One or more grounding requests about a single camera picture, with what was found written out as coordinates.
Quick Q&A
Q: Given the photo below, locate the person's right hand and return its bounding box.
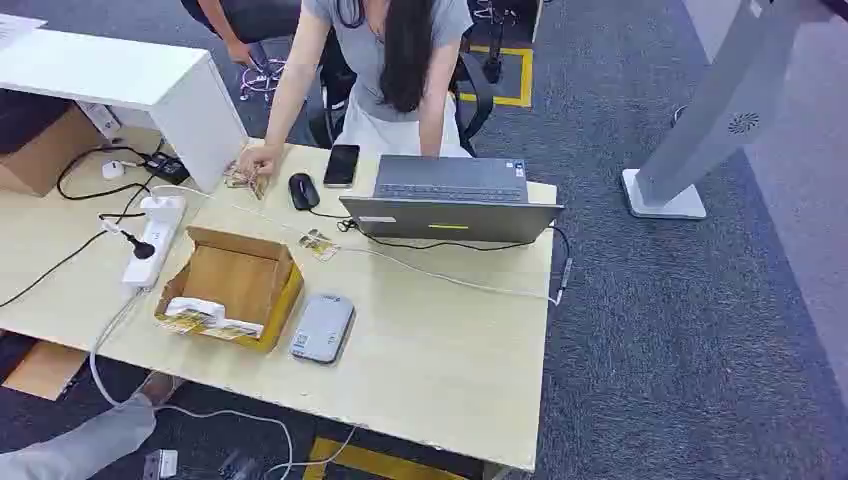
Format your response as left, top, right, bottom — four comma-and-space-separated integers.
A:
237, 142, 285, 179

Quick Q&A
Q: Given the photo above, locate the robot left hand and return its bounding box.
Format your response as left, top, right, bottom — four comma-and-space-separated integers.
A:
132, 372, 185, 408

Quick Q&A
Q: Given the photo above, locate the stack of printed cards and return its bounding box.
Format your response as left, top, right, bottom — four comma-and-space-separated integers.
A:
222, 160, 268, 201

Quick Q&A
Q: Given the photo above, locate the black computer mouse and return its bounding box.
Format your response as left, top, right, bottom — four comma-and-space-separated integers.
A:
288, 172, 322, 213

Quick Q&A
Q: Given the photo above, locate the yellow printed card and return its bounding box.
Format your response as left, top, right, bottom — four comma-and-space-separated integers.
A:
297, 228, 342, 263
157, 309, 261, 343

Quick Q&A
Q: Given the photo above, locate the small white box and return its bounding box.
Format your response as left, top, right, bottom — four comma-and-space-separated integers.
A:
141, 449, 180, 480

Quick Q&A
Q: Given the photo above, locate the white chair base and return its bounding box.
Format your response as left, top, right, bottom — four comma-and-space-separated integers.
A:
238, 55, 290, 105

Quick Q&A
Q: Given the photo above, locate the black smartphone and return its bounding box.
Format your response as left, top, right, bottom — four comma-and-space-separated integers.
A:
323, 144, 362, 189

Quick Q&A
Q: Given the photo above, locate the white card holder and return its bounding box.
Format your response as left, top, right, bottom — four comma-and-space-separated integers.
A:
163, 296, 266, 340

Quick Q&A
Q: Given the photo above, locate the black power adapter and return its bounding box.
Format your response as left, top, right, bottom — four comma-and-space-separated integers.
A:
143, 152, 192, 187

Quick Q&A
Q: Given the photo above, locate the flat cardboard piece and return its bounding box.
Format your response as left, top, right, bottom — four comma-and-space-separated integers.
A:
1, 340, 89, 403

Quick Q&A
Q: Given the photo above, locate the wooden card box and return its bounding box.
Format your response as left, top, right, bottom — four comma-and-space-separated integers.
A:
153, 225, 306, 355

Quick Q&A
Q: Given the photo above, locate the white power strip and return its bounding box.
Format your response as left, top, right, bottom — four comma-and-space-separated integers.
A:
121, 195, 188, 290

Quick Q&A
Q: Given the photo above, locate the black plug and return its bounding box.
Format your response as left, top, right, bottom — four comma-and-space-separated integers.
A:
99, 218, 157, 262

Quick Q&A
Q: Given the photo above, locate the person in dark clothes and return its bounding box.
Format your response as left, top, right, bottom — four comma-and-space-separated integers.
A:
180, 0, 303, 66

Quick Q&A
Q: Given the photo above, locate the person in grey top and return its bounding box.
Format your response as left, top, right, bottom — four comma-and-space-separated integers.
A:
237, 0, 475, 180

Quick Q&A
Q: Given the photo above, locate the white rectangular box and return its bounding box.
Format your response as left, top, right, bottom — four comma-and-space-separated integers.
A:
74, 100, 123, 142

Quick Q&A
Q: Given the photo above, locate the grey card reader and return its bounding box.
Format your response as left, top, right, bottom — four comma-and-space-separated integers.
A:
288, 293, 357, 366

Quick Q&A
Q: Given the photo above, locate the grey laptop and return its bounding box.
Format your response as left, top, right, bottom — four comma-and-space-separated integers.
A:
339, 154, 566, 245

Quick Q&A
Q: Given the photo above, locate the large brown cardboard box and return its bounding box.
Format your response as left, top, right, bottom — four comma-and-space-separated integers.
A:
0, 101, 111, 199

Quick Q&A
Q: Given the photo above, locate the black office chair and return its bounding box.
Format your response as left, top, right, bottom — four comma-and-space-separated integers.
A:
307, 26, 496, 158

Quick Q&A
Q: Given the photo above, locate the black tripod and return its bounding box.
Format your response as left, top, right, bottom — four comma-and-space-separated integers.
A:
473, 0, 531, 85

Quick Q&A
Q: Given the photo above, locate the white floor stand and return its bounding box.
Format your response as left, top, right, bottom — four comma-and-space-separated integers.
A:
620, 0, 813, 221

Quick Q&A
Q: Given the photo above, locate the thick white power cable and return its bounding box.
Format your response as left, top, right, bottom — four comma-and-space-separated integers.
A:
87, 287, 359, 480

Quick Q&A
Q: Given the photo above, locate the black mouse cable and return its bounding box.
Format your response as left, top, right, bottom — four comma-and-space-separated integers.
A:
307, 207, 360, 234

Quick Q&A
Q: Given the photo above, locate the black plug cable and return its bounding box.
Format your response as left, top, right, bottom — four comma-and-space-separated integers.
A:
0, 210, 148, 310

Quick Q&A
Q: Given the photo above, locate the black adapter cable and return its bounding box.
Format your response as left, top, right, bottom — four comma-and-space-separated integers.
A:
55, 144, 158, 202

